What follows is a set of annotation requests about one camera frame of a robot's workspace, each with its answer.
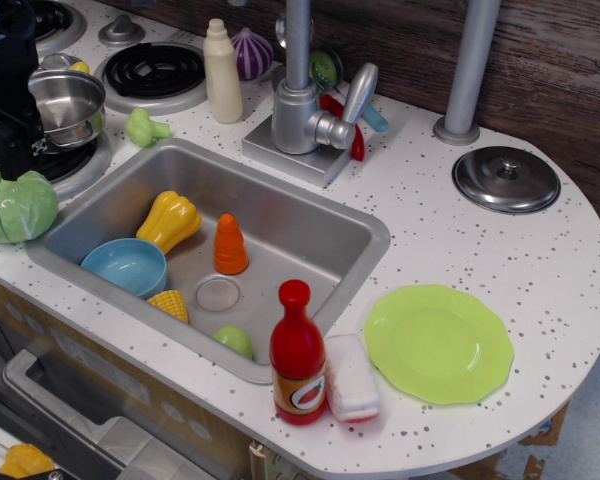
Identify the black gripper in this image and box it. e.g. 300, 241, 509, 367
0, 119, 46, 181

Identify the orange toy carrot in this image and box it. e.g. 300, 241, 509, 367
214, 213, 249, 275

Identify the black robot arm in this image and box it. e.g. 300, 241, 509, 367
0, 1, 44, 181

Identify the green plastic plate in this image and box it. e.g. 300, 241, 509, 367
364, 285, 514, 405

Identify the black coil burner left-front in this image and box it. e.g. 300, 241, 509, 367
0, 130, 113, 202

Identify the steel cooking pot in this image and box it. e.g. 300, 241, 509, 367
29, 70, 106, 152

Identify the green toy cabbage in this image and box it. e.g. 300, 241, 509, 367
0, 171, 59, 243

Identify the yellow toy behind pot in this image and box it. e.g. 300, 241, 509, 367
69, 61, 90, 74

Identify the black coil burner top-left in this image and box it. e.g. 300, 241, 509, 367
30, 1, 86, 58

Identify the light green toy broccoli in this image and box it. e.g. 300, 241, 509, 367
125, 108, 171, 147

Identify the silver stove knob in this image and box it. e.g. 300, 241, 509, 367
98, 14, 146, 47

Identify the black coil burner centre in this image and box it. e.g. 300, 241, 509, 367
94, 42, 207, 116

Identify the blue plastic bowl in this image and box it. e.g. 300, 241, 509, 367
81, 238, 167, 299

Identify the yellow toy squash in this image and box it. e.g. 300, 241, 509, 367
135, 191, 202, 255

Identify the silver sink basin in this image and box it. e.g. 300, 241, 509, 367
26, 139, 390, 384

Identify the cream plastic bottle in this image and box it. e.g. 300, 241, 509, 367
203, 18, 243, 124

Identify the yellow toy corn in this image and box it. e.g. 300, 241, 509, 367
147, 290, 189, 324

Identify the purple toy onion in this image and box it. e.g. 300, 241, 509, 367
231, 27, 274, 81

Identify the green toy lime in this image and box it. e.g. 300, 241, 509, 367
212, 324, 253, 359

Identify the silver toy faucet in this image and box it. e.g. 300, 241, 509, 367
242, 1, 378, 187

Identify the red toy chili pepper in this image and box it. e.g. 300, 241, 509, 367
320, 94, 365, 162

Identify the yellow toy on floor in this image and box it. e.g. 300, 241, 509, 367
0, 444, 55, 479

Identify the green pea can toy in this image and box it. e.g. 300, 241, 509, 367
309, 48, 343, 92

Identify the red ketchup bottle toy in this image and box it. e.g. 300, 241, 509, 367
269, 279, 326, 426

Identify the white and red sponge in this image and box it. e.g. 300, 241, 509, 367
324, 335, 380, 423

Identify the grey support pole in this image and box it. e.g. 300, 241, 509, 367
433, 0, 501, 146

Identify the steel pot lid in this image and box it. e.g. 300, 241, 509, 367
452, 146, 561, 214

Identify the oven door handle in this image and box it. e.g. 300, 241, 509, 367
2, 350, 152, 479

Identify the blue utensil handle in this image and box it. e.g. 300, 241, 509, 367
362, 104, 389, 133

